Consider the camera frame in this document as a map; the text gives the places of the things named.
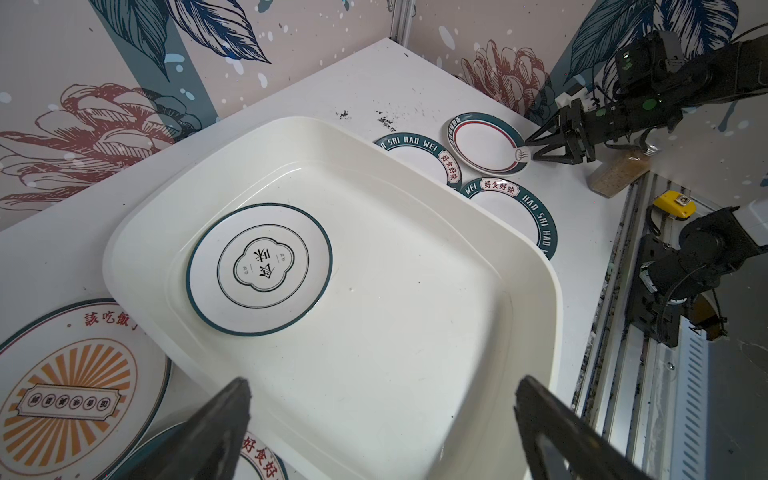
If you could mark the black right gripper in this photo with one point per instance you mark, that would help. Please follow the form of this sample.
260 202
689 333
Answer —
619 125

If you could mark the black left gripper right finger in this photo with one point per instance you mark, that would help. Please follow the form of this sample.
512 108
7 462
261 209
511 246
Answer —
560 445

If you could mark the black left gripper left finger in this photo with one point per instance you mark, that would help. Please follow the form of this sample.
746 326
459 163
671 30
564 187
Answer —
208 445

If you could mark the green red ring plate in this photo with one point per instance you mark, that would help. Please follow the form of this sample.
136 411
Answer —
487 144

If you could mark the green rim plate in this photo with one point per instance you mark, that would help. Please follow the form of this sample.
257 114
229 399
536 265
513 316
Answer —
424 154
516 206
256 460

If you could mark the white plate thin line flower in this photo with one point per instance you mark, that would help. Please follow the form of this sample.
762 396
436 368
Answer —
259 269

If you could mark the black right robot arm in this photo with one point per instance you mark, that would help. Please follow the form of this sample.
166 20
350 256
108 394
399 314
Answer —
655 85

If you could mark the white plastic bin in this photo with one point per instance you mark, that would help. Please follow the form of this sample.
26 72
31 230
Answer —
407 366

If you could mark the glass spice jar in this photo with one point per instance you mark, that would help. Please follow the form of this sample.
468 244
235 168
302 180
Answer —
613 176

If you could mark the yellow tape measure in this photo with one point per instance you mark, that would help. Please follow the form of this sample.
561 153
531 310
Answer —
675 204

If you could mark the orange sunburst plate upper left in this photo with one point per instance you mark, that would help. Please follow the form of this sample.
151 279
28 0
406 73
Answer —
80 387

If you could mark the aluminium rail front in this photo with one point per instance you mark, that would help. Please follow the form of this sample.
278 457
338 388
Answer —
649 401

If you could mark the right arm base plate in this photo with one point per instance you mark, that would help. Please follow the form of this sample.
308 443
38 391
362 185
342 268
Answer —
645 307

